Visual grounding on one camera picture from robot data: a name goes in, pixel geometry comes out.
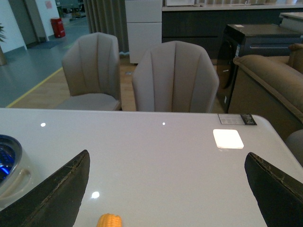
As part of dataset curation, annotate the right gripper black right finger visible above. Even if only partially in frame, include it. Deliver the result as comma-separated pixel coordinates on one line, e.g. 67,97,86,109
244,152,303,227

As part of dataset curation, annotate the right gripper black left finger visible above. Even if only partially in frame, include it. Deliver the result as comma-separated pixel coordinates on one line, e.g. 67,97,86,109
0,150,90,227

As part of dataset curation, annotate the yellow corn cob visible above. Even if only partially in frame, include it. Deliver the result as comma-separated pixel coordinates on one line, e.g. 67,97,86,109
96,213,122,227

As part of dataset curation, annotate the cream steel cooking pot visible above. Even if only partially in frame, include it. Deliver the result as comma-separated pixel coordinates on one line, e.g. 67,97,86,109
0,135,41,210

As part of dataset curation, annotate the table label sticker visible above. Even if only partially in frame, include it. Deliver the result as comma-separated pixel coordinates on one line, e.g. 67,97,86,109
218,113,257,125

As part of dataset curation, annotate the tan sofa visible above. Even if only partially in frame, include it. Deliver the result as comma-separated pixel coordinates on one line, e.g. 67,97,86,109
228,44,303,140

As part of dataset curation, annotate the beige chair left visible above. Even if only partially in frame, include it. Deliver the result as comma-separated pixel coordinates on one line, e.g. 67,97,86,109
56,32,122,111

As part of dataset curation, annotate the beige chair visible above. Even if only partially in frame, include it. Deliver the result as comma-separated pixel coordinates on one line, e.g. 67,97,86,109
132,41,219,113
56,32,122,111

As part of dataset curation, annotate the beige chair right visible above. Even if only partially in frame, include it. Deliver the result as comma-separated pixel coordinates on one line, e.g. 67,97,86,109
132,41,219,113

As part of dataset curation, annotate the black washing machine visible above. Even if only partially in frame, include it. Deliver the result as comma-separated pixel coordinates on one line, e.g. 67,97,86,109
216,24,303,113

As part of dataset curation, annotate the red fire extinguisher box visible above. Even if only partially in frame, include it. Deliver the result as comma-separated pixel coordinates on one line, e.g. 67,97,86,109
51,17,65,38

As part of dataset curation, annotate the dark kitchen counter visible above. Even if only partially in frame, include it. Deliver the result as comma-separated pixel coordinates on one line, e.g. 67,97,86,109
162,0,303,59

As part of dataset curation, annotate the grey curtain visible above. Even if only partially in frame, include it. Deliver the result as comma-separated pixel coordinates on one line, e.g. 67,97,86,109
83,0,129,52

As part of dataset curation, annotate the white cabinet column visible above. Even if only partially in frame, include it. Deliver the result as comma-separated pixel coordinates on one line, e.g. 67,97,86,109
125,0,162,64

